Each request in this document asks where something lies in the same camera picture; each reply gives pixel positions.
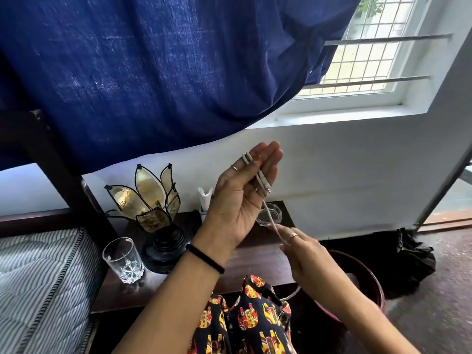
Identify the person's left hand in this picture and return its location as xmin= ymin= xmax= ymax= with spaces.
xmin=192 ymin=141 xmax=284 ymax=263

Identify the black patterned cloth pouch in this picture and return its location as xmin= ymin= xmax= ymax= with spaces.
xmin=187 ymin=274 xmax=298 ymax=354

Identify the person's right hand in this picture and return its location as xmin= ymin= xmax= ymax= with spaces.
xmin=267 ymin=223 xmax=343 ymax=292

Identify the dark door frame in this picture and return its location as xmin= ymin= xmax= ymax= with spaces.
xmin=414 ymin=154 xmax=472 ymax=230

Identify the lotus shaped glass lamp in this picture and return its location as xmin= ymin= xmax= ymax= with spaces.
xmin=104 ymin=163 xmax=189 ymax=275

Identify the clear glass ashtray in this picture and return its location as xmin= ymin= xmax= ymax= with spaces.
xmin=255 ymin=203 xmax=283 ymax=228

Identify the dark wooden side table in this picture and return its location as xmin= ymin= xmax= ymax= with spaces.
xmin=90 ymin=201 xmax=322 ymax=314

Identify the black plastic bag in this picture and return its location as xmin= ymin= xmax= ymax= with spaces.
xmin=381 ymin=227 xmax=437 ymax=300

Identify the person's right forearm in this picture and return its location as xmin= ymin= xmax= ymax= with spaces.
xmin=308 ymin=262 xmax=423 ymax=354

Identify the clear drinking glass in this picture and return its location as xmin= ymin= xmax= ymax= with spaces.
xmin=102 ymin=237 xmax=145 ymax=284

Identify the person's left forearm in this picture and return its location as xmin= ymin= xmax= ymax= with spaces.
xmin=112 ymin=244 xmax=237 ymax=354

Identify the black hair tie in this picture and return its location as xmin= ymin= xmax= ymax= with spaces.
xmin=185 ymin=243 xmax=225 ymax=275

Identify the maroon plastic bucket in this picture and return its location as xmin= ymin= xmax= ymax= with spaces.
xmin=313 ymin=249 xmax=386 ymax=330

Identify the striped mattress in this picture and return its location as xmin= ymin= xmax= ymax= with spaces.
xmin=0 ymin=227 xmax=104 ymax=354

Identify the dark wooden bed frame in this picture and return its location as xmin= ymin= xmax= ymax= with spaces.
xmin=0 ymin=110 xmax=119 ymax=252

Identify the white charging cable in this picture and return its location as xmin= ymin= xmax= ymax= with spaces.
xmin=241 ymin=152 xmax=302 ymax=302

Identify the grey window bar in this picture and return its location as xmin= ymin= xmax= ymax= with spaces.
xmin=324 ymin=33 xmax=453 ymax=47
xmin=300 ymin=75 xmax=431 ymax=89

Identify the blue curtain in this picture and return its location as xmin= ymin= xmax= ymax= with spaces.
xmin=0 ymin=0 xmax=364 ymax=176

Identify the white window with grille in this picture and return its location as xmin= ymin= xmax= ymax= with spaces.
xmin=275 ymin=0 xmax=455 ymax=115

